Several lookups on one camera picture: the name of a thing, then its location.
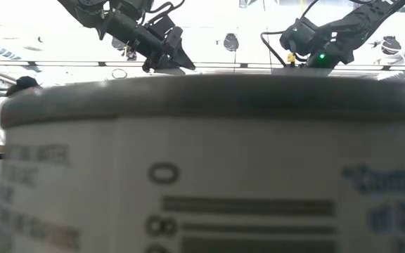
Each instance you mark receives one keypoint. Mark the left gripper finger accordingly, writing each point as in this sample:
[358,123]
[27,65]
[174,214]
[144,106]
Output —
[184,60]

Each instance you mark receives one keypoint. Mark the green-label tuna can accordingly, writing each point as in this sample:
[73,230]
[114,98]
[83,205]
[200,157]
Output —
[223,158]

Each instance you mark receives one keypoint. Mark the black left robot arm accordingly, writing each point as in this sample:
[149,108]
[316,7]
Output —
[118,21]

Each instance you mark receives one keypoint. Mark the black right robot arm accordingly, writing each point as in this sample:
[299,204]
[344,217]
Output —
[350,24]

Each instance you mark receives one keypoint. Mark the person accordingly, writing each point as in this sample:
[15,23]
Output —
[2,116]

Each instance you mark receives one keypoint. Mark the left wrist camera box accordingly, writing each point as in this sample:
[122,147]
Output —
[160,26]

